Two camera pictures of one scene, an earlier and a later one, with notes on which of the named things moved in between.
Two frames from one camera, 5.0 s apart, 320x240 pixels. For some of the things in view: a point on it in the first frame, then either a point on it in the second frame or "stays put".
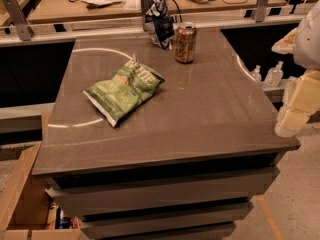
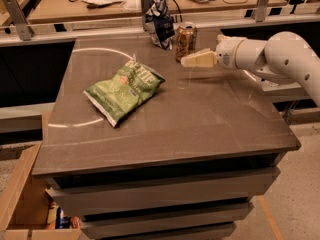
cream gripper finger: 287,44 -> 202,58
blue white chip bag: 159,23 stays put
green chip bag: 115,97 stays put
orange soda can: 186,35 stays put
